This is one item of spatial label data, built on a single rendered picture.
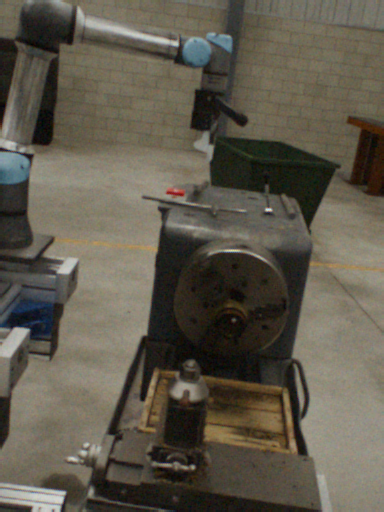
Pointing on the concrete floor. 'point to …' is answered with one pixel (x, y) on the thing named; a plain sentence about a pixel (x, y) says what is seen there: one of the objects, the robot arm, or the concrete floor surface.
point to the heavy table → (372, 175)
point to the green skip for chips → (242, 174)
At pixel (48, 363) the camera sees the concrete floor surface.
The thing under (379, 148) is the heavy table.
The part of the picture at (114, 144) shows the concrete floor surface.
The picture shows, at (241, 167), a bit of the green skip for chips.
